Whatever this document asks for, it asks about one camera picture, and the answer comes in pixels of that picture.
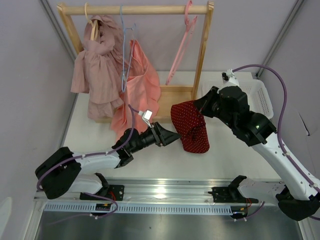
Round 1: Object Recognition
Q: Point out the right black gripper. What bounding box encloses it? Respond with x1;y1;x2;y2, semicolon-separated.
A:
193;86;236;130

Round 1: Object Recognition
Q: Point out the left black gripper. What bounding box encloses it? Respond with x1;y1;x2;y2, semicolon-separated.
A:
130;121;181;154

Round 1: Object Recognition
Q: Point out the red polka dot skirt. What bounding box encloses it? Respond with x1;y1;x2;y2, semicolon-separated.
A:
170;100;210;154

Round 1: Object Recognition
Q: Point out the pink plastic hanger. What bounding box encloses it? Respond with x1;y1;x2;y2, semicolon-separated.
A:
165;0;198;86

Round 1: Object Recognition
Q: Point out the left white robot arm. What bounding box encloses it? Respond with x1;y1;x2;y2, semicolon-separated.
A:
35;122;181;200

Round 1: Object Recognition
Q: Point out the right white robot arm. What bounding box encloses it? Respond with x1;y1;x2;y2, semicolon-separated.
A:
194;86;320;221

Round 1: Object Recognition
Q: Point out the wooden hanger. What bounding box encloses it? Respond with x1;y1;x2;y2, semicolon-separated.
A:
84;2;99;41

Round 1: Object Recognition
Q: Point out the wooden clothes rack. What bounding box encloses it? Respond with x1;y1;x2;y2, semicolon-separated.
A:
56;1;214;123

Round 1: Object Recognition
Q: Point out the salmon pink garment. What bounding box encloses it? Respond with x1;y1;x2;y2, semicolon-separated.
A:
110;40;161;140

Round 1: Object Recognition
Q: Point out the white plastic basket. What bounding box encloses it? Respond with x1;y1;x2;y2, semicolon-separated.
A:
201;79;274;120

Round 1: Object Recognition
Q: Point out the dusty pink dress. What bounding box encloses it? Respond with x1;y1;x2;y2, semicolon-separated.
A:
71;15;124;121

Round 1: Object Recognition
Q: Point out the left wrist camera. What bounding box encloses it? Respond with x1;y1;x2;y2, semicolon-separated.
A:
139;109;153;127

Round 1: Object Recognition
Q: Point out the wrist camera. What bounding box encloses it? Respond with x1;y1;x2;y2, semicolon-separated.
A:
221;69;240;88
139;109;153;127

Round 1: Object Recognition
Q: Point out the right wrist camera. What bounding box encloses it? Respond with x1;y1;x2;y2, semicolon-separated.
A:
221;69;240;88

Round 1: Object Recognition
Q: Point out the aluminium mounting rail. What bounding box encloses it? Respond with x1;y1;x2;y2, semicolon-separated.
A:
33;176;283;205

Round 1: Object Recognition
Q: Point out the blue wire hanger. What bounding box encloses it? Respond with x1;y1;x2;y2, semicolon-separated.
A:
120;5;136;93

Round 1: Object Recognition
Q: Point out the perforated cable tray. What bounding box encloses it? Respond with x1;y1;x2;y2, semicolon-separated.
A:
44;202;233;216

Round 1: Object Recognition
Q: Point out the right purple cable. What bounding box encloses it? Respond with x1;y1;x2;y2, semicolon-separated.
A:
231;64;320;221

